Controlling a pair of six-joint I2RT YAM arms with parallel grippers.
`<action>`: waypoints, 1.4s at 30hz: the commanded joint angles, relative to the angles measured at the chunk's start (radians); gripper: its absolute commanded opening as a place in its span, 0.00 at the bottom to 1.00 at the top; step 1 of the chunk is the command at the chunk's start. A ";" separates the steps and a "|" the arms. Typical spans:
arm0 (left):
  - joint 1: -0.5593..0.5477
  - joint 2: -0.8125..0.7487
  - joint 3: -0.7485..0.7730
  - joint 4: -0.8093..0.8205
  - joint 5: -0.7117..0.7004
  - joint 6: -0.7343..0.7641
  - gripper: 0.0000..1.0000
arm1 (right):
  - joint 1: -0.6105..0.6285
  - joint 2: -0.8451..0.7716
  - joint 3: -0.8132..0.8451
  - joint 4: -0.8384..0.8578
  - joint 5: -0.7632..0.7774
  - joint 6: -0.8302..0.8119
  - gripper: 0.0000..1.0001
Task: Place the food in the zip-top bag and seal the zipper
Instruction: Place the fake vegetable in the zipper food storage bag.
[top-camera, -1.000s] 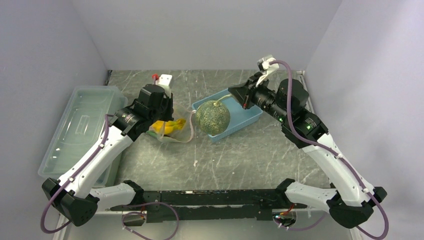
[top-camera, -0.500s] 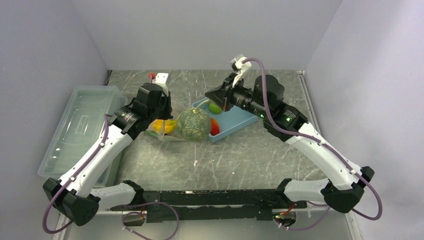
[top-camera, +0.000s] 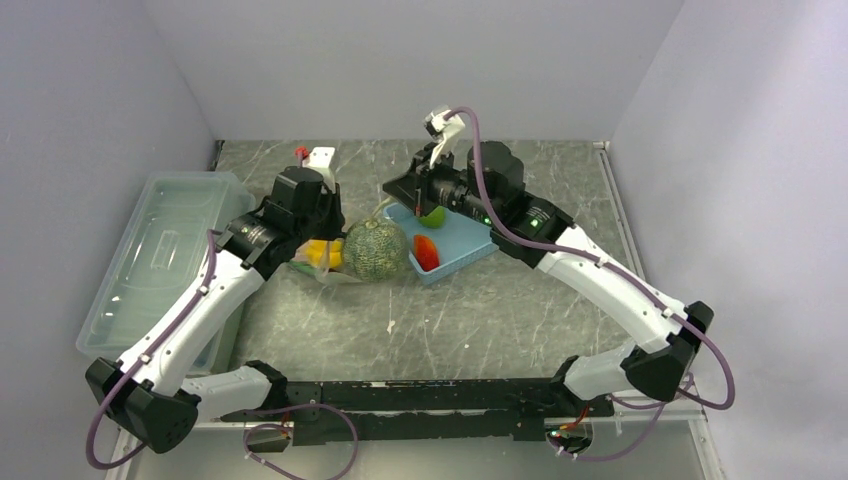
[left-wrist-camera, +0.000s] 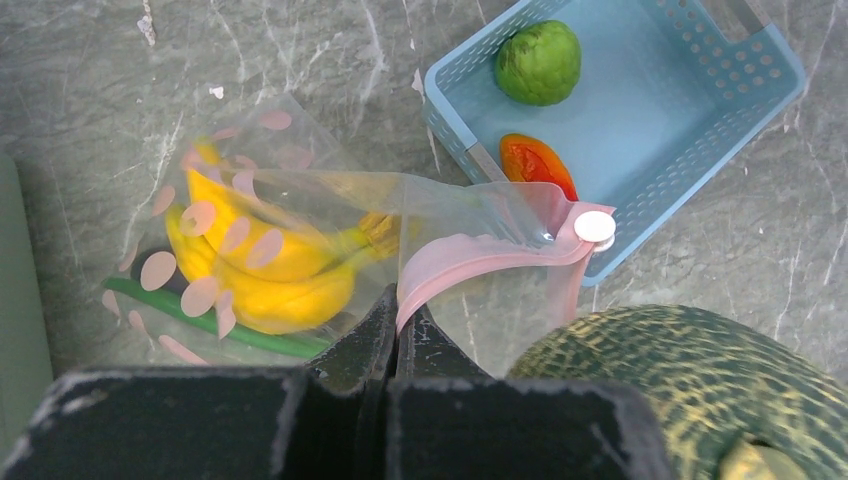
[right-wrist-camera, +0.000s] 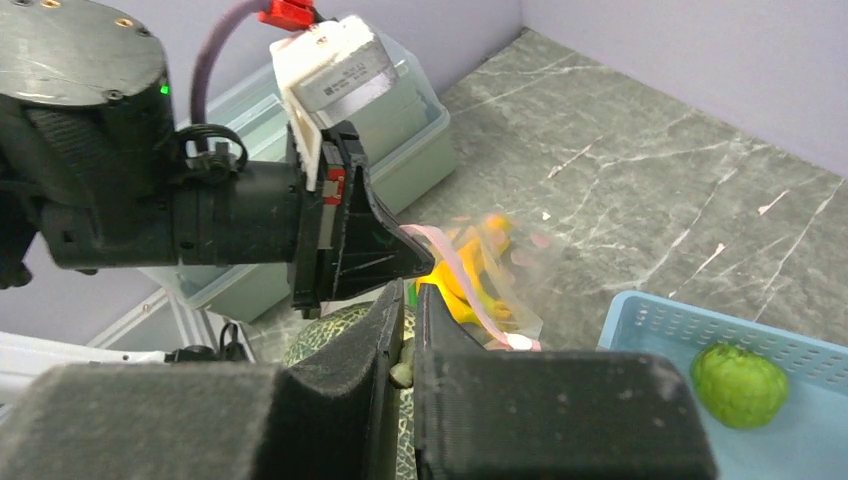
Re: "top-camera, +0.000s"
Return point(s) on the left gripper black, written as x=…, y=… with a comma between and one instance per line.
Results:
x=334, y=229

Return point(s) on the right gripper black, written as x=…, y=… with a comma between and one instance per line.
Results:
x=413, y=187

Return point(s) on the yellow banana bunch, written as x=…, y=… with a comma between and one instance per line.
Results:
x=322, y=254

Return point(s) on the clear zip top bag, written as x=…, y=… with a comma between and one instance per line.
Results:
x=346, y=274

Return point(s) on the light blue plastic basket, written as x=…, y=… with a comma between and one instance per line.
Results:
x=460, y=242

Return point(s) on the green netted melon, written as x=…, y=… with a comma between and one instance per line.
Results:
x=374, y=249

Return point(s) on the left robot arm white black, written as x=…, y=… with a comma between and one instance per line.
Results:
x=147, y=391

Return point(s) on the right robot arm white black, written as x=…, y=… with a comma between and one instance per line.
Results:
x=665, y=334

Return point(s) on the light green custard apple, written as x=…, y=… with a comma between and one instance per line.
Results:
x=435, y=219

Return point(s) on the clear plastic storage bin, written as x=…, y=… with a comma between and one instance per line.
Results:
x=163, y=249

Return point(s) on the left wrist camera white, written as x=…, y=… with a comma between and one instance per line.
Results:
x=320, y=159

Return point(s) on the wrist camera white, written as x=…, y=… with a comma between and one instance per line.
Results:
x=444, y=131
x=320, y=159

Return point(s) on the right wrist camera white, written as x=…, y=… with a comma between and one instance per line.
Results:
x=444, y=131

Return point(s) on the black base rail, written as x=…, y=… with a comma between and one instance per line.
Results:
x=523, y=409

